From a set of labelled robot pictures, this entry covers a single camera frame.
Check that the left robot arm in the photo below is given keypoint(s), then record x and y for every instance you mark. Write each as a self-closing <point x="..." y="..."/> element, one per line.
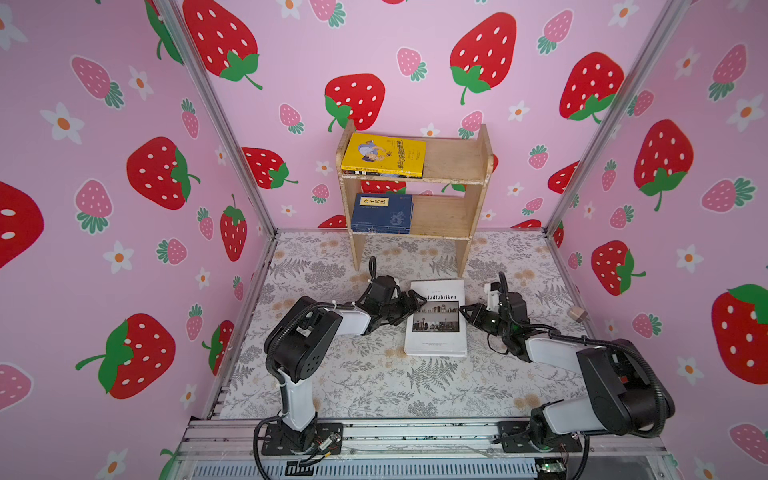
<point x="296" y="347"/>

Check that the blue book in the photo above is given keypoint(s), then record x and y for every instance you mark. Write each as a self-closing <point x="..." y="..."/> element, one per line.
<point x="382" y="213"/>

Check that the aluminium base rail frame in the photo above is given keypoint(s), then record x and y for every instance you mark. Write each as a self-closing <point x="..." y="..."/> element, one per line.
<point x="444" y="448"/>

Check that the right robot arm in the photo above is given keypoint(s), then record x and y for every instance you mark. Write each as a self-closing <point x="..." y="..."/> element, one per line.
<point x="624" y="396"/>

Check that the white photo cover book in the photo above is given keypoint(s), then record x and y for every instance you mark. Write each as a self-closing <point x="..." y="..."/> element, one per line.
<point x="437" y="328"/>

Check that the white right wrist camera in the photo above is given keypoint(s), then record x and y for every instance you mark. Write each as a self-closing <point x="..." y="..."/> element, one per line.
<point x="492" y="291"/>

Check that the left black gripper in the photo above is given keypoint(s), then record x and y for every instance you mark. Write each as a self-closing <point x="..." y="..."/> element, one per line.
<point x="415" y="305"/>

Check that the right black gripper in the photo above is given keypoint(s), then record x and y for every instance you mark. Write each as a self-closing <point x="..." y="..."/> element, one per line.
<point x="477" y="310"/>

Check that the yellow cover book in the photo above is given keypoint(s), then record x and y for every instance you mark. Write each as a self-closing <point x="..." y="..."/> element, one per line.
<point x="377" y="155"/>

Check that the wooden two-tier bookshelf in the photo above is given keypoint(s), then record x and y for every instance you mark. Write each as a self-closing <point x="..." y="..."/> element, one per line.
<point x="467" y="162"/>

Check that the small beige block on table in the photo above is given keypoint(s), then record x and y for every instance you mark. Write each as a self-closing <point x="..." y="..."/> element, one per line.
<point x="578" y="314"/>

